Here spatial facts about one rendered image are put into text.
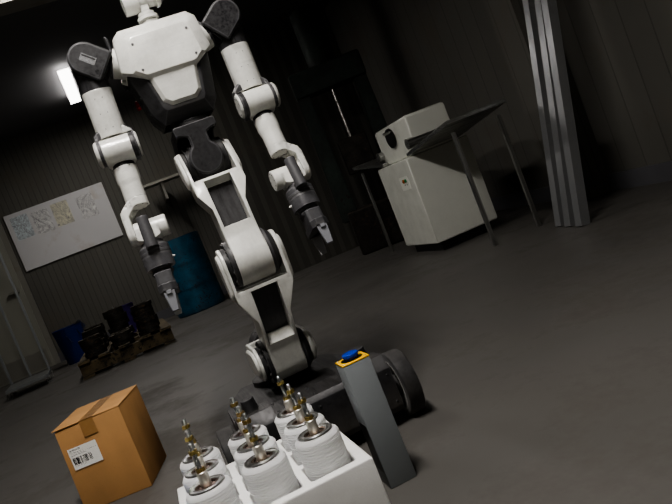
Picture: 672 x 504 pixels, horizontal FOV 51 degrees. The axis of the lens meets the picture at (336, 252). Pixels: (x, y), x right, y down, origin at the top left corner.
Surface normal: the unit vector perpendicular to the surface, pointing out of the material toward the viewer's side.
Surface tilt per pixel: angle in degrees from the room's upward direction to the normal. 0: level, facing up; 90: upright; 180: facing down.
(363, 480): 90
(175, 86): 90
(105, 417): 90
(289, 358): 106
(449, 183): 90
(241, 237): 66
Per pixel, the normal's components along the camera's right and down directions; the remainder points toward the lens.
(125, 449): 0.04, 0.06
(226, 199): 0.19, -0.18
